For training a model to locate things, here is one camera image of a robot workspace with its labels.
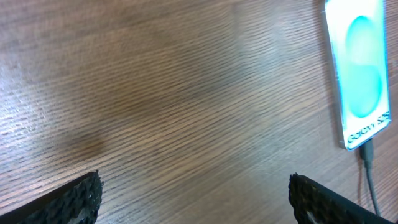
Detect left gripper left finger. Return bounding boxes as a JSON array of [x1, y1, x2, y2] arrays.
[[1, 170, 103, 224]]

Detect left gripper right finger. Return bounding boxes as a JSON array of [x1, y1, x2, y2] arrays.
[[289, 174, 392, 224]]

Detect black USB charging cable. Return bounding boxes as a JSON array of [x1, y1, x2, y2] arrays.
[[359, 138, 382, 217]]

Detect turquoise Galaxy S25 smartphone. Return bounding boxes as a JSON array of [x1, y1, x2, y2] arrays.
[[320, 0, 391, 150]]

